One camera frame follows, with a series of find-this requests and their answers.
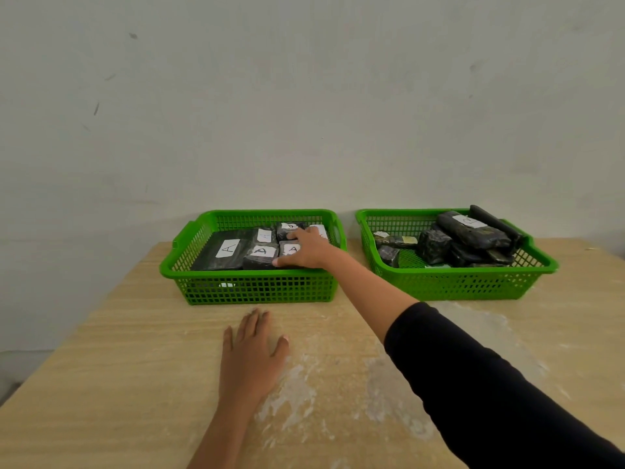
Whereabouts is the green plastic mesh basket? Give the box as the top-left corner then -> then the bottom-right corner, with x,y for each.
355,208 -> 560,302
159,209 -> 348,306

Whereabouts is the person's right forearm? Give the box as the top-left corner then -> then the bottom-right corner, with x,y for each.
320,245 -> 625,469

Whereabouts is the set of black wrapped packets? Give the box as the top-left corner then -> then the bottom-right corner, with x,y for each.
190,221 -> 330,271

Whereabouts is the person's left hand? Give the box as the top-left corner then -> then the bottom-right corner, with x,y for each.
218,307 -> 290,407

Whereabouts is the pile of black wrapped bundles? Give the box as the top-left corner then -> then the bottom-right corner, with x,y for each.
373,205 -> 524,269

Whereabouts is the person's left forearm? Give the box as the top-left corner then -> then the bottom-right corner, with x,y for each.
187,399 -> 260,469

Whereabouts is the person's right hand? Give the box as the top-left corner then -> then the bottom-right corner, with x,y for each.
271,227 -> 338,270

